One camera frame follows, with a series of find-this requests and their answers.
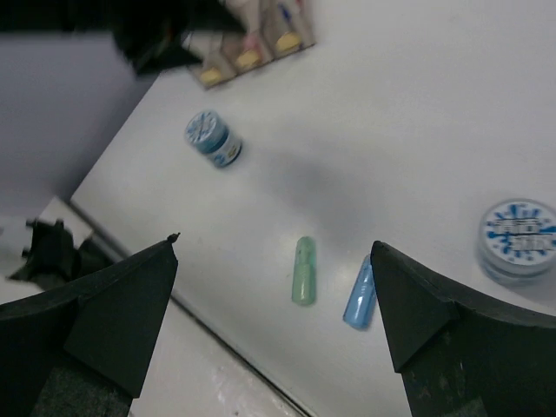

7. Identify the green correction tape case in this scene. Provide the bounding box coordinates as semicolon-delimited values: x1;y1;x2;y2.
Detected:
291;236;316;306

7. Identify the clear three-compartment organizer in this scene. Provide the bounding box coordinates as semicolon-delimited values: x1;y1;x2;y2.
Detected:
182;0;315;89

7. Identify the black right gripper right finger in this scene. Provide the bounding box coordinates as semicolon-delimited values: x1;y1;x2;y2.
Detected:
370;241;555;416

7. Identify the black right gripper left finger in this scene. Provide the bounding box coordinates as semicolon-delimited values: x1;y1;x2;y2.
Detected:
1;234;178;416

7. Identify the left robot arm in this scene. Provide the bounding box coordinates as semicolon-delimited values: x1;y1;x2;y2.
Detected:
1;0;247;76

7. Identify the blue correction tape case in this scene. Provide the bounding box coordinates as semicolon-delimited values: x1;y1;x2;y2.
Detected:
342;255;376;331

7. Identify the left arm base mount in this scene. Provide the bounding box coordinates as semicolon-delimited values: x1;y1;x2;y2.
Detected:
7;218;123;291

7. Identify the blue ink jar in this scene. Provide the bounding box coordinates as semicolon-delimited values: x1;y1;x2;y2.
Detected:
477;199;555;287
184;110;242;168

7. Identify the blue gel pen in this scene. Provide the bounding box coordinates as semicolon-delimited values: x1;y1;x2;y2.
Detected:
277;1;292;23

